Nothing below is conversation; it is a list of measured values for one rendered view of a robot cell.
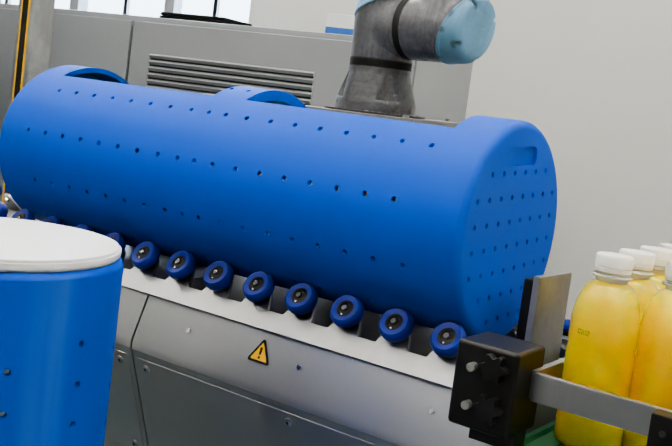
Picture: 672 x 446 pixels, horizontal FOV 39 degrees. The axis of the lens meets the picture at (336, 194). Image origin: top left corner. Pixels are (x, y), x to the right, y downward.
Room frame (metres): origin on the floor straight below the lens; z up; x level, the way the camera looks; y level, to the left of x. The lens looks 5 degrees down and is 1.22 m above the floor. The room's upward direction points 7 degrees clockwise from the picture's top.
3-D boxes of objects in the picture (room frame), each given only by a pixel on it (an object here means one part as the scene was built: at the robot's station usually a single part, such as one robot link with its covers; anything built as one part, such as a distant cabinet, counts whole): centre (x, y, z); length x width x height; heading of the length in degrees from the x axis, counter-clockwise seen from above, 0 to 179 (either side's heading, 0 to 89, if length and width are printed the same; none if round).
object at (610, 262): (1.01, -0.30, 1.09); 0.04 x 0.04 x 0.02
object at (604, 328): (1.01, -0.30, 0.99); 0.07 x 0.07 x 0.19
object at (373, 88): (1.81, -0.05, 1.27); 0.15 x 0.15 x 0.10
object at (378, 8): (1.80, -0.06, 1.38); 0.13 x 0.12 x 0.14; 50
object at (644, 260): (1.07, -0.34, 1.09); 0.04 x 0.04 x 0.02
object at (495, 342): (0.99, -0.20, 0.95); 0.10 x 0.07 x 0.10; 145
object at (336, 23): (3.22, -0.03, 1.48); 0.24 x 0.12 x 0.08; 71
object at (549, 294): (1.18, -0.27, 0.99); 0.10 x 0.02 x 0.12; 145
